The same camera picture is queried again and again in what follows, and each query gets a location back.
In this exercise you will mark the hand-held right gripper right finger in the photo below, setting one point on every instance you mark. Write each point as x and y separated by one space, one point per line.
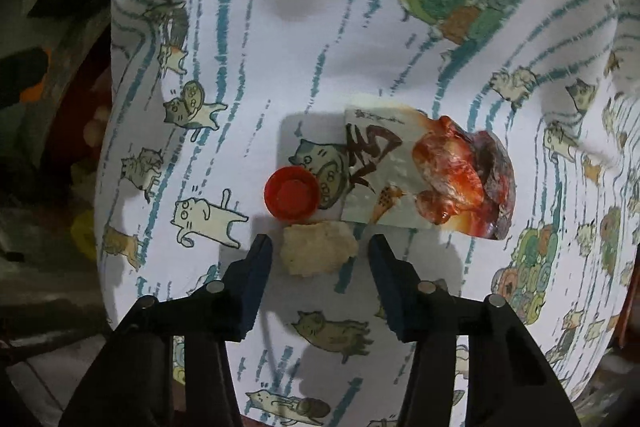
392 287

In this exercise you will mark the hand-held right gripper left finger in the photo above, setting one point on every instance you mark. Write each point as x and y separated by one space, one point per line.
247 287

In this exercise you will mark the beige food chunk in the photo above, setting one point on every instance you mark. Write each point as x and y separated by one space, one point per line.
317 249

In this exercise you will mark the red bottle cap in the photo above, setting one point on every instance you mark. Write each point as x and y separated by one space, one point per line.
291 193

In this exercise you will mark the meat print snack wrapper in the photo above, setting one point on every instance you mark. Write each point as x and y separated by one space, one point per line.
440 172

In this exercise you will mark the yellow plastic bag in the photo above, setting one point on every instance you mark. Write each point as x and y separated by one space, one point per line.
84 232

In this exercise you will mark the cat printed white cloth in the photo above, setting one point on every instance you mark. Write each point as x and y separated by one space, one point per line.
300 32

